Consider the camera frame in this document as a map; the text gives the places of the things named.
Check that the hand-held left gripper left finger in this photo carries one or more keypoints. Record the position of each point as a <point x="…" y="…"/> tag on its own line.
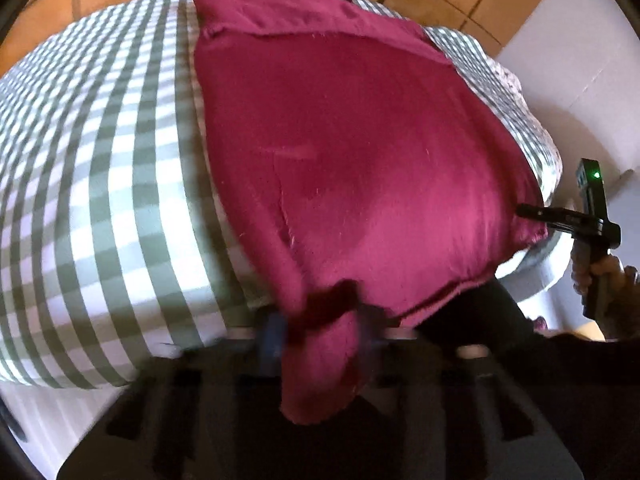
<point x="272" y="335"/>

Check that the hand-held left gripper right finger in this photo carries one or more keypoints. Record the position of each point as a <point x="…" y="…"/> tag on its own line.
<point x="371" y="332"/>

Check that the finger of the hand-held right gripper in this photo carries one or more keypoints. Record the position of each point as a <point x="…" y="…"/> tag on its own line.
<point x="540" y="214"/>

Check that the dark red garment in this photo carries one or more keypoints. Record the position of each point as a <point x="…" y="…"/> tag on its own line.
<point x="360" y="160"/>

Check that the person's right hand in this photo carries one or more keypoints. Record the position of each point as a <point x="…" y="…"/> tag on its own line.
<point x="617" y="290"/>

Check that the person's black pants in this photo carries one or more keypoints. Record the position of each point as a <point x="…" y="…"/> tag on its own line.
<point x="495" y="310"/>

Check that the green checkered bed cover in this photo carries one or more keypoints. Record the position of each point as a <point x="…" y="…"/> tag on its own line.
<point x="100" y="185"/>

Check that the white mattress side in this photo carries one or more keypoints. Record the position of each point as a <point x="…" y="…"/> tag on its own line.
<point x="55" y="410"/>

